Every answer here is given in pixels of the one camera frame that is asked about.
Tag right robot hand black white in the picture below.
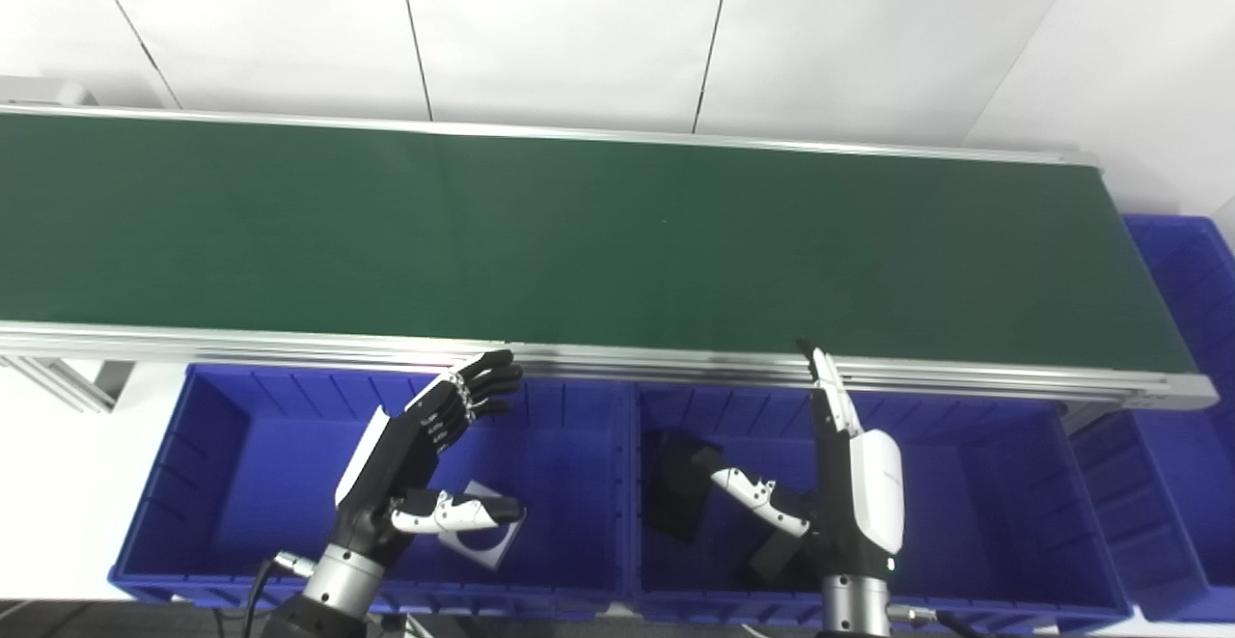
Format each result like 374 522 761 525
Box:
711 339 906 581

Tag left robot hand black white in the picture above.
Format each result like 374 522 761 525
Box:
335 349 527 567

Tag black cylinder-on-block part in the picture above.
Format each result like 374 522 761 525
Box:
738 522 821 591

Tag grey square plate part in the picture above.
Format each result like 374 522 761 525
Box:
439 481 527 571

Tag blue plastic bin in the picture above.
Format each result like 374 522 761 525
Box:
1071 213 1235 623
632 382 1132 631
108 363 638 620

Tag green conveyor belt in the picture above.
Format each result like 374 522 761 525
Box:
0 104 1219 412
0 112 1197 375

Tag black block part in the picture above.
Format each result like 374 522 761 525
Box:
642 429 723 542

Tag aluminium conveyor support leg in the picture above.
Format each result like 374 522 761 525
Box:
0 358 136 414

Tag grey conveyor motor housing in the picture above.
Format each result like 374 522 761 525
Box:
0 78 97 106

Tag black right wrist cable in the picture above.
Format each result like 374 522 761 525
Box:
888 604 985 638

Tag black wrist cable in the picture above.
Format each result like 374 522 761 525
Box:
888 604 985 638
241 551 315 638

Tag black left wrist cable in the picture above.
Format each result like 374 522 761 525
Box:
241 551 315 638

